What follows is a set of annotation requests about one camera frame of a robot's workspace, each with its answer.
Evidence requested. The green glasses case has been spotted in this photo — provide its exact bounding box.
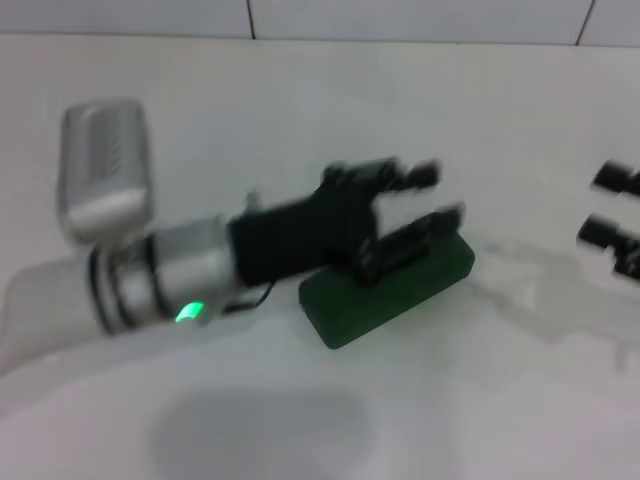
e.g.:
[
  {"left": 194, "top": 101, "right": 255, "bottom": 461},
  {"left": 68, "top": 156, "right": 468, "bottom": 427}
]
[{"left": 298, "top": 233, "right": 476, "bottom": 351}]

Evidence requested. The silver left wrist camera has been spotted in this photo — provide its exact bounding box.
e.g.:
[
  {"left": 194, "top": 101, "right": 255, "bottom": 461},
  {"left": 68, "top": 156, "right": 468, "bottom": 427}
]
[{"left": 57, "top": 97, "right": 154, "bottom": 247}]

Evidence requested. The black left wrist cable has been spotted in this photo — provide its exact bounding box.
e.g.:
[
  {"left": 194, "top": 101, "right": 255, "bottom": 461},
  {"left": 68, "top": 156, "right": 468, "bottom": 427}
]
[{"left": 222, "top": 280, "right": 276, "bottom": 316}]

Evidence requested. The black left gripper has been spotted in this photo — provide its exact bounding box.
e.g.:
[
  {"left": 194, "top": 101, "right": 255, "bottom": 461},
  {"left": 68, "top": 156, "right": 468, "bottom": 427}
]
[{"left": 228, "top": 157, "right": 467, "bottom": 289}]

